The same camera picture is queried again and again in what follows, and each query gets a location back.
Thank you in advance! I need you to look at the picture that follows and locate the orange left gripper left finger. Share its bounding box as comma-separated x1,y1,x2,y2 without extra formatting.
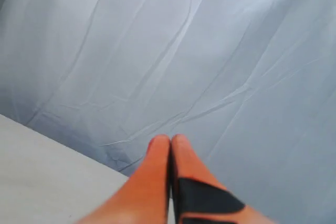
77,135,171,223

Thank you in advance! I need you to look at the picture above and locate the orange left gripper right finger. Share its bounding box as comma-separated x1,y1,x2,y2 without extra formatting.
171,134,273,223

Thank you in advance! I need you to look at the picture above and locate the blue-grey backdrop cloth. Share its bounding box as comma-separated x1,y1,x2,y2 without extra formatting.
1,0,335,223

